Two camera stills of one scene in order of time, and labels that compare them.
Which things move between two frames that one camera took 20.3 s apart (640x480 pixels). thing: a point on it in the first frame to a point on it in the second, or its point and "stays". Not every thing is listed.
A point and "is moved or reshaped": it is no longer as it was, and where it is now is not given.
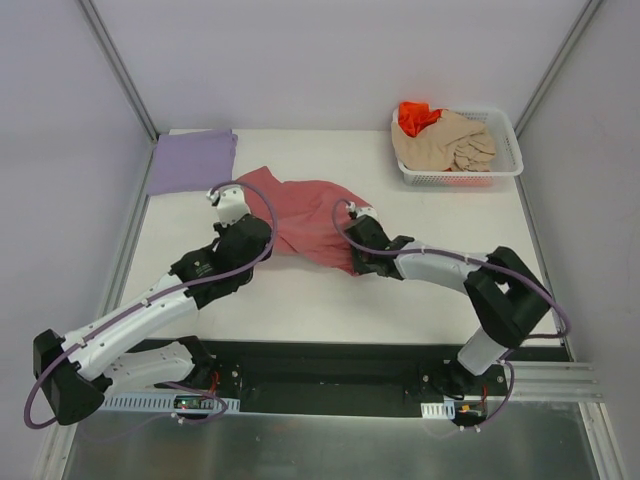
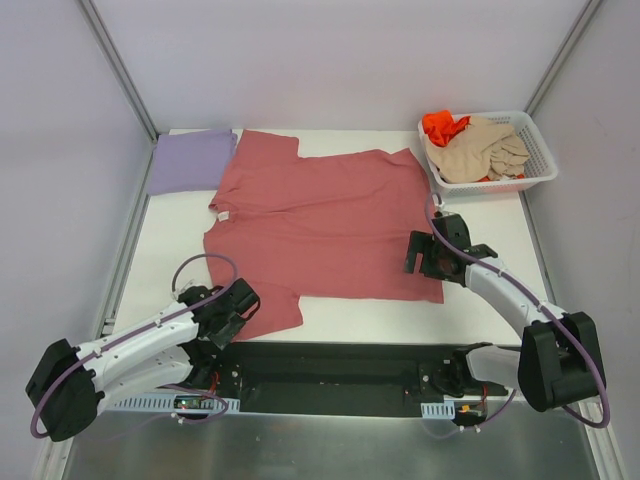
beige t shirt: [455, 142] to [485, 150]
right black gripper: [364, 235] to [420, 253]
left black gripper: [257, 232] to [235, 310]
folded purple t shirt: [192, 160] stays
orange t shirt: [415, 116] to [441, 127]
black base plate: [356, 377] stays
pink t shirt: [312, 217] is moved or reshaped
